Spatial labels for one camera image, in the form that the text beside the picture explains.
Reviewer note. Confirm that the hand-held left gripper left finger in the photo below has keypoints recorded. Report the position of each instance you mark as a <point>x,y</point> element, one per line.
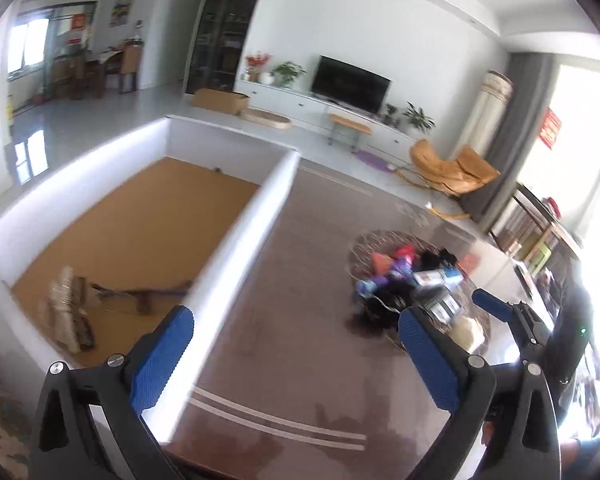
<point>162,355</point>

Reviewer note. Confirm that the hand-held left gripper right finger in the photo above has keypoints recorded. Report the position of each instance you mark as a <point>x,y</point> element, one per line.
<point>427,360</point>

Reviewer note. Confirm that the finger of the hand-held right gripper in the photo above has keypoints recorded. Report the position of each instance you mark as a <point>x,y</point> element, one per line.
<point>492,305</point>

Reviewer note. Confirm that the brown patterned wooden desktop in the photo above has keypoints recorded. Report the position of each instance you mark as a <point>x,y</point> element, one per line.
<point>290,335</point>

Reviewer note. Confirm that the white plush object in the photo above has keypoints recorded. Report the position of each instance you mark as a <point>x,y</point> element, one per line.
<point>467,332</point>

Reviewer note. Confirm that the black and white box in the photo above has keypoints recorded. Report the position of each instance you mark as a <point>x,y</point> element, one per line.
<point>442,304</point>

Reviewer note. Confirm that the white and blue carton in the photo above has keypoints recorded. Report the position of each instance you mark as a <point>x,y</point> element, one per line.
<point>437,277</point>

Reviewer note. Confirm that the brown stick-shaped object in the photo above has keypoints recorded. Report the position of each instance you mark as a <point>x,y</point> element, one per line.
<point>145,295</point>

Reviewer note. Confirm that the black cloth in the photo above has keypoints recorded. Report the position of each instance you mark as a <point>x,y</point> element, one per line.
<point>380,310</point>
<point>437,260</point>

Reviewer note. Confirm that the dark wooden chair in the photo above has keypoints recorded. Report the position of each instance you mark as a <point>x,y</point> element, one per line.
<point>530,225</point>

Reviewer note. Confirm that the purple toy wand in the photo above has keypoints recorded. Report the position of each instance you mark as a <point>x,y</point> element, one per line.
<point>387,275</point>

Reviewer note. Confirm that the beige bundle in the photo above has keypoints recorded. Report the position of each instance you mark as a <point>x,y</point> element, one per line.
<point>67,310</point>

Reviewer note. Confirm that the red packet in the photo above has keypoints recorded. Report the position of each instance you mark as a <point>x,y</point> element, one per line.
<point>381,261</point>

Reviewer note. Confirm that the orange lounge chair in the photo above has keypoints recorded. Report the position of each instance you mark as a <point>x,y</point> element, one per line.
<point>440,167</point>

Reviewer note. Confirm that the patterned cloth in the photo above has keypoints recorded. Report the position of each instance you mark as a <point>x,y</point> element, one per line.
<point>0,410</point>

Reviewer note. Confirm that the grey curtain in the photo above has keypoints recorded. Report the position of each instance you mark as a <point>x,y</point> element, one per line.
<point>525,125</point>

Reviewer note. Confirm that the purple floor mat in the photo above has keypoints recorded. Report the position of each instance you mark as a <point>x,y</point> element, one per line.
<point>375,161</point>

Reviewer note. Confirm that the standing air conditioner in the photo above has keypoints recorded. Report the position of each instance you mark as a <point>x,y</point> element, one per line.
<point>490,105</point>

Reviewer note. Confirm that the large leafy potted plant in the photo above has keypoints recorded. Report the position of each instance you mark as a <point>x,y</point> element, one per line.
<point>419,117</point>

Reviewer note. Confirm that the small potted plant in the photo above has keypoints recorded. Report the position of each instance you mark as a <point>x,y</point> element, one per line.
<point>391,112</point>

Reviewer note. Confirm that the small wooden bench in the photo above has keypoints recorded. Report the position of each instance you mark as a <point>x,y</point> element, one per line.
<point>349,124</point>

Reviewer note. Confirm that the round wicker tray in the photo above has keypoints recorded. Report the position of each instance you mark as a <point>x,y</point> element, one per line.
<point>267,117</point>

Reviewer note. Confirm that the cardboard box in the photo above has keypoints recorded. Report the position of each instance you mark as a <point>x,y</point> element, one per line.
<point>217,100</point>

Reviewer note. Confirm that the black flat television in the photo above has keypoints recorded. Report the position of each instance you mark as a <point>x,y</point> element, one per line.
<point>350,82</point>

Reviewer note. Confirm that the white television cabinet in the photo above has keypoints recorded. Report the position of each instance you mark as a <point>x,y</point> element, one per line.
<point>300,105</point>

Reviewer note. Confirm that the wooden dining set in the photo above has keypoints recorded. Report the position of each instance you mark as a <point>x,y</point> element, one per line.
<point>125,65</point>

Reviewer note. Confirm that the red flower in vase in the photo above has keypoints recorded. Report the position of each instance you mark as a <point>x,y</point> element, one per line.
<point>257,62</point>

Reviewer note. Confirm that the green potted plant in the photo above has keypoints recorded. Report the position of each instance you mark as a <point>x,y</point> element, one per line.
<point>287,72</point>

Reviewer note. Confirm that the dark glass cabinet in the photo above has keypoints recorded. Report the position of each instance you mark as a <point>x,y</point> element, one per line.
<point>225,25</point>

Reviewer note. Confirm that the red wall poster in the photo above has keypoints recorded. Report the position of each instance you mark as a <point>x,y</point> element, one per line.
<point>550,127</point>

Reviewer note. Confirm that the framed wall painting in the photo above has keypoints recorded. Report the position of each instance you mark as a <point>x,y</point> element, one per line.
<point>121,7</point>

